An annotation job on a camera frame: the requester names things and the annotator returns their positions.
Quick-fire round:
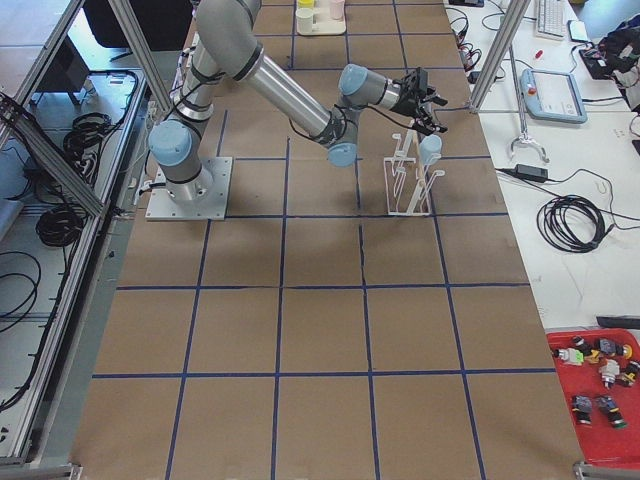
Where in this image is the smartphone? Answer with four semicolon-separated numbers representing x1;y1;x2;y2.
567;20;590;43

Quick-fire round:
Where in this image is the light blue cup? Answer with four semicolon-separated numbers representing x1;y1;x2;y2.
418;135;442;166

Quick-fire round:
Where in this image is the white keyboard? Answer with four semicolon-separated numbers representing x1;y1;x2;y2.
534;0;566;41

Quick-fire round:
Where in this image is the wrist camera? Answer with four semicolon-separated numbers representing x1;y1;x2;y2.
402;67;429;92

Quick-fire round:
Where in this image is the cream plastic tray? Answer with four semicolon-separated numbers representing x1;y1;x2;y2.
302;2;347;36

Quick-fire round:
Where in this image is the black power adapter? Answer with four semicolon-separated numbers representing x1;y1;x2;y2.
514;164;549;183

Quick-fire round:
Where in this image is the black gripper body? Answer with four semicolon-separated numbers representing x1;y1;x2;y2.
389;77;427;119

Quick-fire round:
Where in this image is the pink cup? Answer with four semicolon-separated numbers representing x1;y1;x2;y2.
329;0;345;20

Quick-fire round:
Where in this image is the white wire cup rack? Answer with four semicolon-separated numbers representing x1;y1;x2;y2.
383;129;445;217

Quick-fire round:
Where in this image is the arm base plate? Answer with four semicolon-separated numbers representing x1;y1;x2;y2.
146;157;233;221

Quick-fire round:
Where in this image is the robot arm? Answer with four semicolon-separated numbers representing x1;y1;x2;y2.
149;1;447;203

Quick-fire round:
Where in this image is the teach pendant tablet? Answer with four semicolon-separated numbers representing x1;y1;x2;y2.
520;68;587;124

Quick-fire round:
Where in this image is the red parts tray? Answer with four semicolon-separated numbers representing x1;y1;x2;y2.
547;329;639;470

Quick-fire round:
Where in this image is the aluminium frame post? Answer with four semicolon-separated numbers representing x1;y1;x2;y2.
469;0;530;113

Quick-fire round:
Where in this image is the coiled black cable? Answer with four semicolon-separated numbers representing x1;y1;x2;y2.
537;194;609;254

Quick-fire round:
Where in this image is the pale green white cup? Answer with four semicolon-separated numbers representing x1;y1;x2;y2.
295;8;314;35

